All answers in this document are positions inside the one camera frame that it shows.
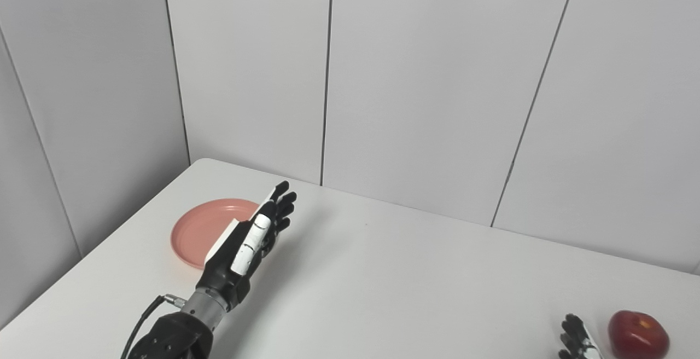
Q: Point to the red apple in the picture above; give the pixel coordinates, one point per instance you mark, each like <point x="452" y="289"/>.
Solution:
<point x="637" y="337"/>

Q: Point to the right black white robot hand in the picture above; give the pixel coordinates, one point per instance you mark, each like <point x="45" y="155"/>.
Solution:
<point x="577" y="342"/>

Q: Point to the pink round plate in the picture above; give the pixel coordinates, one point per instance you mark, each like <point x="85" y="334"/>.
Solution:
<point x="199" y="233"/>

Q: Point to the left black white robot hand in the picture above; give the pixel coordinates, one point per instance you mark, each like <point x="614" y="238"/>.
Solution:
<point x="224" y="277"/>

